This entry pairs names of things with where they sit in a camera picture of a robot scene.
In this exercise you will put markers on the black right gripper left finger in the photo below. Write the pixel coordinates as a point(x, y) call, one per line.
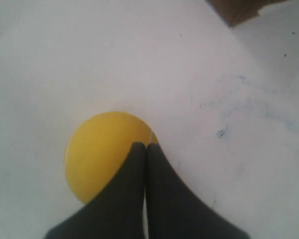
point(117, 211)

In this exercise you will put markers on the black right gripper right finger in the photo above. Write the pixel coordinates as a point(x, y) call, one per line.
point(174, 211)

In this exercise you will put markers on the yellow tennis ball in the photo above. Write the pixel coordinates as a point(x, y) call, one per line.
point(97, 149)

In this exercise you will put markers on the open printed cardboard box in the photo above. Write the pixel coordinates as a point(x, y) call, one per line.
point(235, 12)

